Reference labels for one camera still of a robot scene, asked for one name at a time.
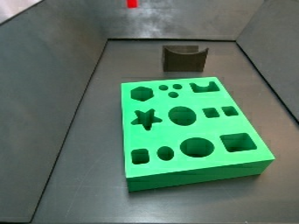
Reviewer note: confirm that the red double-square block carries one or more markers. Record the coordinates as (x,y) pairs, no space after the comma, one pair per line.
(131,3)

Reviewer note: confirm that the black curved holder stand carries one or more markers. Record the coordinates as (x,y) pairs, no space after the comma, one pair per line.
(183,58)

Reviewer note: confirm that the green shape sorting board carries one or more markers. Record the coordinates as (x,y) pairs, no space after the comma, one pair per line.
(187,134)

